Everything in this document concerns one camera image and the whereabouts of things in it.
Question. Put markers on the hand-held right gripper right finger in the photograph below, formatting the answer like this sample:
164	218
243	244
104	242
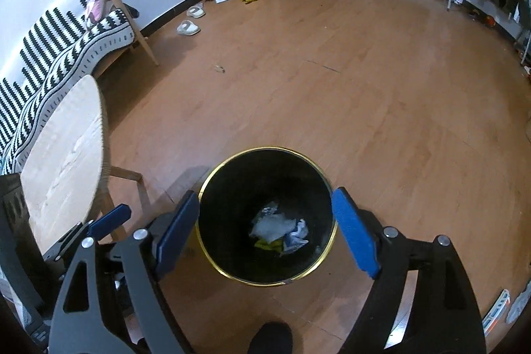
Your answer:
356	233

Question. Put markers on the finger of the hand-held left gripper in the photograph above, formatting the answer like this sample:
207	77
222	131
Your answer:
110	219

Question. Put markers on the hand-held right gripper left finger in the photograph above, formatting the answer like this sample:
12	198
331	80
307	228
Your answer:
178	238

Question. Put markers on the black trash bin gold rim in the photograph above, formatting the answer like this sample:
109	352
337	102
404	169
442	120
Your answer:
232	213

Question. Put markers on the blue white wrapper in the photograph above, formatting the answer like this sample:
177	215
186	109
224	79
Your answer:
296	238

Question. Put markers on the light wooden table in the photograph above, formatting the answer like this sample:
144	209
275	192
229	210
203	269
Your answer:
62	155

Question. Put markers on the white crumpled tissue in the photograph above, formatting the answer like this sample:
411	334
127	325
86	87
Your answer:
271	227

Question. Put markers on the yellow green wrapper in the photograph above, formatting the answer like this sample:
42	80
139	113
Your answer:
267	245

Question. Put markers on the person's dark shoe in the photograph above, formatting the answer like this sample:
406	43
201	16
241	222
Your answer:
271	339

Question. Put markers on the white orange box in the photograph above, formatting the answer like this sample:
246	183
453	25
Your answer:
495	312

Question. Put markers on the white plastic bag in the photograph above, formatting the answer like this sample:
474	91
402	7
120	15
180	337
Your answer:
518	304

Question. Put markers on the black white patterned sofa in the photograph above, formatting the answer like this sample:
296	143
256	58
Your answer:
49	47

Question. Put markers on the pair of white shoes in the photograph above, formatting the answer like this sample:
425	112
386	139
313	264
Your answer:
188	28

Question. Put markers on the dark cloth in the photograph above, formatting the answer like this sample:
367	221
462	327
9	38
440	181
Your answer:
132	10

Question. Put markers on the pink clothing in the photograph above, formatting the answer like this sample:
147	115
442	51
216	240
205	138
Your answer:
96	5

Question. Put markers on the white slipper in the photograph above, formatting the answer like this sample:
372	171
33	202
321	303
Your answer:
196	11

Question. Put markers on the orange ball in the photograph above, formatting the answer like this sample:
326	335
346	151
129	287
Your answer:
490	21

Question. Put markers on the wooden frame sofa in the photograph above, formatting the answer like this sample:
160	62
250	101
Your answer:
141	34

